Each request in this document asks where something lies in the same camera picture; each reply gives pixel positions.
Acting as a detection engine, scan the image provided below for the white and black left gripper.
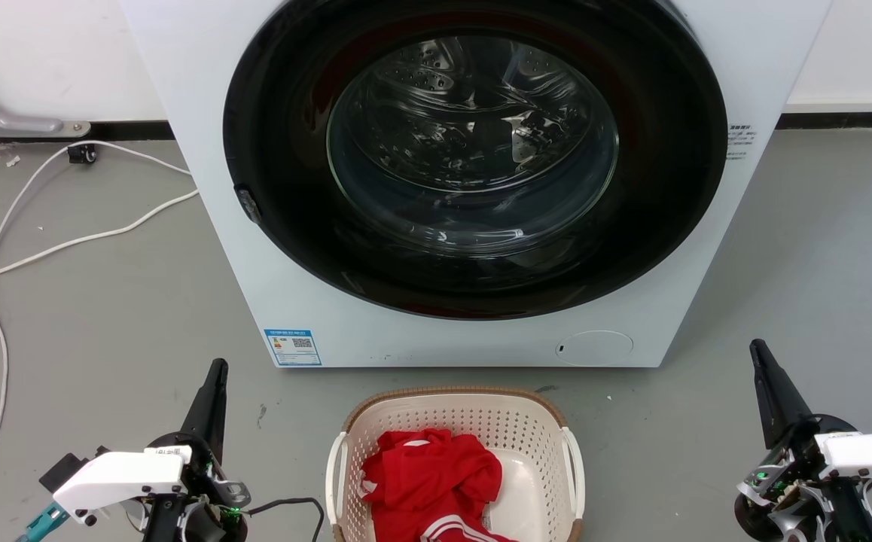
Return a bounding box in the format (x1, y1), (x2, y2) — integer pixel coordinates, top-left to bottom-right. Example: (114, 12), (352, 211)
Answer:
(52, 358), (252, 542)

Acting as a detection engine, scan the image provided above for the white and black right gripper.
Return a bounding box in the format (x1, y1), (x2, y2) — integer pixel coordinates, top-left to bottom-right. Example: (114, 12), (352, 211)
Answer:
(733, 339), (872, 542)

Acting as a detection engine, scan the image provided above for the cream perforated laundry basket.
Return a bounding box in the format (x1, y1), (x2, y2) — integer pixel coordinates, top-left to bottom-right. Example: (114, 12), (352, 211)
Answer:
(325, 386), (586, 542)

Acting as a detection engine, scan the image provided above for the blue energy label sticker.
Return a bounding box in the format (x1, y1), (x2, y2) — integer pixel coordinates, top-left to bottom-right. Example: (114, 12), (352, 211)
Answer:
(264, 328), (322, 367)

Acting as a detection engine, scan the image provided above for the round white filter cover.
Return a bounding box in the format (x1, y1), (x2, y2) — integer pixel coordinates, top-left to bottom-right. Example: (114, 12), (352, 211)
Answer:
(555, 330), (634, 367)

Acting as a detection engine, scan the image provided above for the red garment with white stripes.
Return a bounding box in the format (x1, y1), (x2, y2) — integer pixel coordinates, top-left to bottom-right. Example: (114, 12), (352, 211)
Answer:
(361, 428), (520, 542)

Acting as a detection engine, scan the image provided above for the white front-load washing machine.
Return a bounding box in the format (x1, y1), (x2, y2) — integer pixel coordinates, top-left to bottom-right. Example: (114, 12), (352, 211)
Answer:
(118, 0), (834, 370)

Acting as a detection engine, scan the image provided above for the small printed text label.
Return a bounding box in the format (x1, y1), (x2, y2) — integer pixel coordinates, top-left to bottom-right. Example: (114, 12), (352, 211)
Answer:
(726, 124), (755, 161)

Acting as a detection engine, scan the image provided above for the round black washing machine door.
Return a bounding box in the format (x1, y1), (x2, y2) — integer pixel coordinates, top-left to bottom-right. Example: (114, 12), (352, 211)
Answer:
(222, 0), (729, 321)

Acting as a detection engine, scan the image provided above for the thin black left gripper cable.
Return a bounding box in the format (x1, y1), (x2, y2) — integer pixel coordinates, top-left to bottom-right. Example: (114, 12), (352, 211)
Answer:
(246, 496), (325, 542)

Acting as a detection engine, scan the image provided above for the teal cable connector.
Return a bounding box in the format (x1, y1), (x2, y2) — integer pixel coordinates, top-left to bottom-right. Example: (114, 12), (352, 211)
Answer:
(16, 503), (69, 542)

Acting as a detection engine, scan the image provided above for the long white floor cable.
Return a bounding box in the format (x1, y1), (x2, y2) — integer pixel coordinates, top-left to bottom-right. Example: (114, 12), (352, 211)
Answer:
(0, 190), (200, 290)

